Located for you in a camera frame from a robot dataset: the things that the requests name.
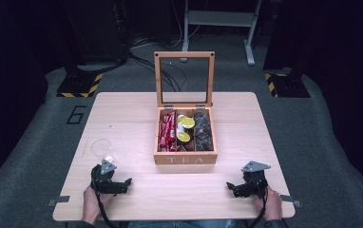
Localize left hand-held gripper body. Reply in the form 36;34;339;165
90;159;121;195

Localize black stand base striped edge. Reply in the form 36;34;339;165
56;67;104;99
263;67;312;99

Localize person's right hand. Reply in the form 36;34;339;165
253;185;284;222

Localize white metal frame stand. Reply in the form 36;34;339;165
181;0;263;67

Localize brown packet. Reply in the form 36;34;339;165
177;142;195;152

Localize bundle of black floor cables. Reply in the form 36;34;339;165
119;31;202;93

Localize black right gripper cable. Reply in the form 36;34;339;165
246;177;269;228

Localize pile of dark tea bags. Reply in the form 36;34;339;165
194;111;215;152

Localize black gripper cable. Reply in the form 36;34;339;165
246;177;269;228
91;177;118;228

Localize dark cabinet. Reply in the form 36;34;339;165
63;0;128;65

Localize person's left hand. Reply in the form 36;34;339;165
82;185;114;224

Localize wooden box with window lid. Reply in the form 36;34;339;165
153;50;219;166

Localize grey table bracket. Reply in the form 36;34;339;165
278;194;302;208
47;195;71;207

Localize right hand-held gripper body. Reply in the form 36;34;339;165
240;160;270;200

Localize red stick packet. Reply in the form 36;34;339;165
166;110;178;153
158;113;170;152

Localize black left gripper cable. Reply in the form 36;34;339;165
91;177;118;228

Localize person's blue jeans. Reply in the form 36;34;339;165
127;218;237;228

